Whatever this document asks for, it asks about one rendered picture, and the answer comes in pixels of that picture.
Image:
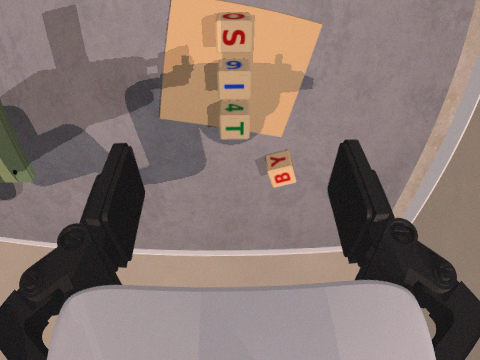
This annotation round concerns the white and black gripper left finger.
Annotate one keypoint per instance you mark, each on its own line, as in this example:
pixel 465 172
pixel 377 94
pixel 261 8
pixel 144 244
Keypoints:
pixel 106 234

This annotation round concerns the tan wooden letter block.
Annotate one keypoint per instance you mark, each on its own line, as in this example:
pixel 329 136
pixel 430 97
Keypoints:
pixel 234 79
pixel 280 168
pixel 233 32
pixel 234 120

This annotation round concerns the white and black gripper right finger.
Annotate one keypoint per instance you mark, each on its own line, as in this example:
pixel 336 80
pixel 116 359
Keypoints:
pixel 387 249

